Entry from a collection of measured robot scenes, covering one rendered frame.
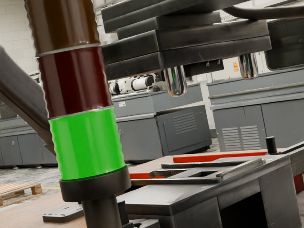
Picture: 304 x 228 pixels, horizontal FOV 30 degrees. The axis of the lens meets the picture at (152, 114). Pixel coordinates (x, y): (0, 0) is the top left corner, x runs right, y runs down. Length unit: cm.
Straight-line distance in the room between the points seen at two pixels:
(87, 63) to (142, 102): 732
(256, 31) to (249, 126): 578
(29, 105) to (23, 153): 978
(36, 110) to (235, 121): 566
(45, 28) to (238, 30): 33
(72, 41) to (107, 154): 6
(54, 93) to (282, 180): 39
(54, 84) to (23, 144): 1033
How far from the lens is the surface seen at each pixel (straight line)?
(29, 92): 93
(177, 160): 99
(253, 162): 61
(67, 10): 31
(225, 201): 57
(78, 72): 31
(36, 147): 1024
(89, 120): 31
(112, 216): 32
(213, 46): 57
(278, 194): 64
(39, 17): 31
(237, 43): 61
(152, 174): 73
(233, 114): 652
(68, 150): 31
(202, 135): 805
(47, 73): 31
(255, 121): 634
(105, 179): 31
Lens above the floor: 109
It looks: 3 degrees down
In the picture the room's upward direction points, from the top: 11 degrees counter-clockwise
